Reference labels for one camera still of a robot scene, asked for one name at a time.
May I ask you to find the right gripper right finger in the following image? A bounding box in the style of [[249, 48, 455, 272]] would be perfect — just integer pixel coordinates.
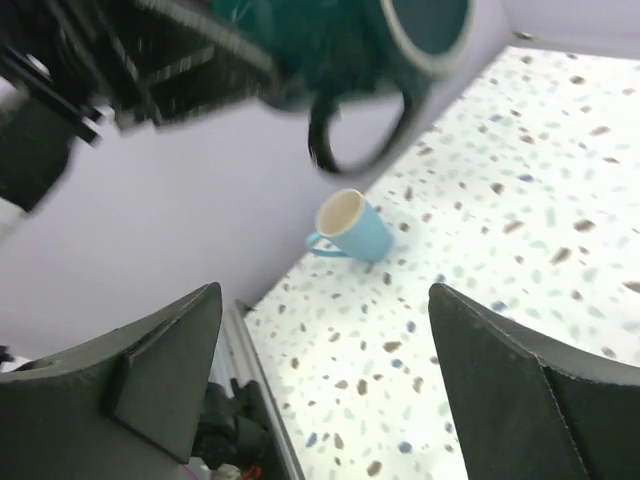
[[428, 283, 639, 480]]

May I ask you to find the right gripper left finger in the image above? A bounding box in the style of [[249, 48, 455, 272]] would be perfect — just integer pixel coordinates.
[[1, 283, 222, 479]]

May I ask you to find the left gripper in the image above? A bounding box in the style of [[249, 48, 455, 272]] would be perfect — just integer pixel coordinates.
[[1, 1, 275, 143]]

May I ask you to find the dark teal mug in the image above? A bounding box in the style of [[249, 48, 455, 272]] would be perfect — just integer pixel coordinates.
[[210, 0, 475, 176]]

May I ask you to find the light blue mug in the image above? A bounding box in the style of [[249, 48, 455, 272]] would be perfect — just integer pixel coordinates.
[[305, 189, 393, 264]]

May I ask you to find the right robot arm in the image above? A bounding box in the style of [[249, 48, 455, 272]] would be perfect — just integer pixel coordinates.
[[1, 283, 639, 479]]

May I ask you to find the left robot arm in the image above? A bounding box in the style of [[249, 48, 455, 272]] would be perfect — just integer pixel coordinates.
[[1, 1, 281, 235]]

